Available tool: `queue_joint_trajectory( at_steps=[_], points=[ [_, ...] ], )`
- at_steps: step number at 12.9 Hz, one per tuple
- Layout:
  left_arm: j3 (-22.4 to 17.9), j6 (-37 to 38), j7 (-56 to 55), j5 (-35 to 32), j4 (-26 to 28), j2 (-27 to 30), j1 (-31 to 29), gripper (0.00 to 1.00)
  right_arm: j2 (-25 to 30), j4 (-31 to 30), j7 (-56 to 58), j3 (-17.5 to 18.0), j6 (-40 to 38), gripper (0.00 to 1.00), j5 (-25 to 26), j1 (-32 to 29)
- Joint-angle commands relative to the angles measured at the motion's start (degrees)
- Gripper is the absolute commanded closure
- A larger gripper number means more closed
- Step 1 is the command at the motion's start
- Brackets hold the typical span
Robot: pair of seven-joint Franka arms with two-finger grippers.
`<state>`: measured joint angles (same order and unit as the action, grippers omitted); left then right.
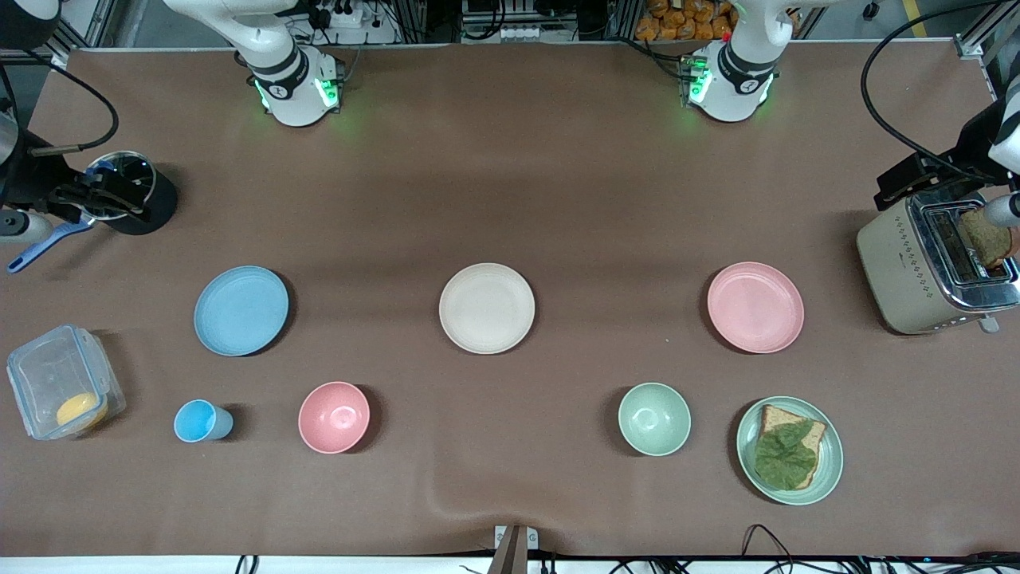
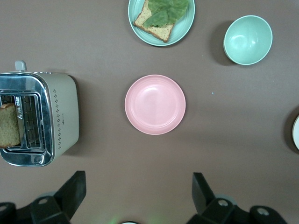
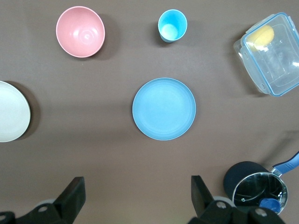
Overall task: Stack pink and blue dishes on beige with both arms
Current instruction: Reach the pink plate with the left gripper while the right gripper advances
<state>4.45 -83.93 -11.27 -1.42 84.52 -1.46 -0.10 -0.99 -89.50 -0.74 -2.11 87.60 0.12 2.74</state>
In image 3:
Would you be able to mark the blue cup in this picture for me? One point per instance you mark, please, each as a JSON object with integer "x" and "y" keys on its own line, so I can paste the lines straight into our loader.
{"x": 172, "y": 23}

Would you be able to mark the brown table cloth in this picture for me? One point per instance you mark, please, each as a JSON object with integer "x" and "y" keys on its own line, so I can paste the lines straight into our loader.
{"x": 93, "y": 98}

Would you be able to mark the clear container with blue seal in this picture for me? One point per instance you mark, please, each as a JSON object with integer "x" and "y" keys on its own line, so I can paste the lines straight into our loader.
{"x": 278, "y": 72}

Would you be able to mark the blue plate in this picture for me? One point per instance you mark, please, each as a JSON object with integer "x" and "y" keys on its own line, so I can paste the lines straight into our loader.
{"x": 163, "y": 109}

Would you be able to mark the yellow food in container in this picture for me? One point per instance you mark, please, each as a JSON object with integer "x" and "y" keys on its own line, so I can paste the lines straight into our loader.
{"x": 260, "y": 37}

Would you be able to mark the pink bowl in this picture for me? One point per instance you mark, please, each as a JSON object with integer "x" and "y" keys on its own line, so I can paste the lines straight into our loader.
{"x": 80, "y": 32}

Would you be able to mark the beige plate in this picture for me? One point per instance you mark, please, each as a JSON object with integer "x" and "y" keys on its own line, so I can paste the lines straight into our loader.
{"x": 11, "y": 112}

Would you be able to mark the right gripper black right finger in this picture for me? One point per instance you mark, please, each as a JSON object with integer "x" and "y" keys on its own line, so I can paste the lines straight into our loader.
{"x": 203, "y": 200}

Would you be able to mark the glass lid with blue knob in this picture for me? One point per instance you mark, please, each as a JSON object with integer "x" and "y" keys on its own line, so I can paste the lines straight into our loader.
{"x": 257, "y": 186}

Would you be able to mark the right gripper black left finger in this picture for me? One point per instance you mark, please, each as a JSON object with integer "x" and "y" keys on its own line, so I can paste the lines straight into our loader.
{"x": 70, "y": 200}

